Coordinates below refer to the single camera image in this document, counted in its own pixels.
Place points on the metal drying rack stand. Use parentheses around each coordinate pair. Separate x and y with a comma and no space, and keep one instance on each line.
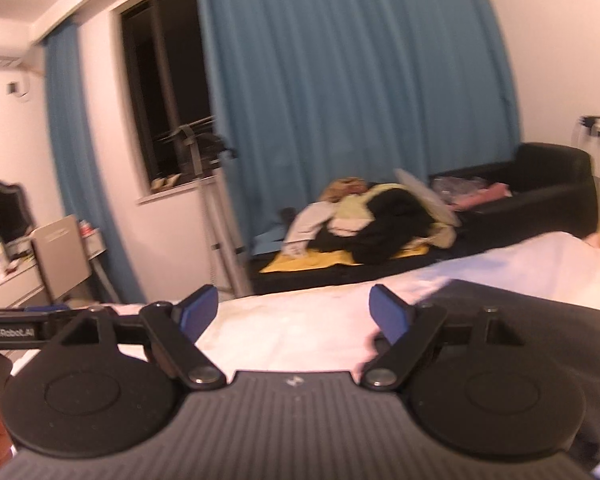
(215,200)

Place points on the yellow cloth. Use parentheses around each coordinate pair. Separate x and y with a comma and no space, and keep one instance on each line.
(310,260)

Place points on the black sofa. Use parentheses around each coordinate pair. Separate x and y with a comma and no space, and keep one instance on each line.
(520,195)

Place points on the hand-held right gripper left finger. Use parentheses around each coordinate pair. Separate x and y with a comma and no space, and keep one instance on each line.
(200,310)

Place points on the pile of mixed clothes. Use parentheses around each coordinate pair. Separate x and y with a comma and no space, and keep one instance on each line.
(375,220)

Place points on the black desk chair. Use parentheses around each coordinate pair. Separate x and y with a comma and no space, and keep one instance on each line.
(7,215)

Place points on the grey desk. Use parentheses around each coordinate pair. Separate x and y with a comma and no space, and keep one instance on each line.
(40,275)

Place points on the black pants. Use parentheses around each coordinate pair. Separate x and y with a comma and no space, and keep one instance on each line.
(520,310)

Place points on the dark window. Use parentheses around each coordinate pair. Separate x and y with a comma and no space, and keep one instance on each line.
(167,85)

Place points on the wide blue curtain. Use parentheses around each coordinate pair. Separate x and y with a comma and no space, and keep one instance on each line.
(350,90)

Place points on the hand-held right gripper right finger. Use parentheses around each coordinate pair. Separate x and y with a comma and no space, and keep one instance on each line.
(387,315)

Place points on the narrow blue curtain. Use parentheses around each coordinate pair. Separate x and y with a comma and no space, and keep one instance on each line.
(80,170)

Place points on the pink cloth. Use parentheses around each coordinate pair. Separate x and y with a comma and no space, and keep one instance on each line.
(480,195)

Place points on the white air conditioner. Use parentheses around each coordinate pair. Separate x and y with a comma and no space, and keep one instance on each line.
(2,67)

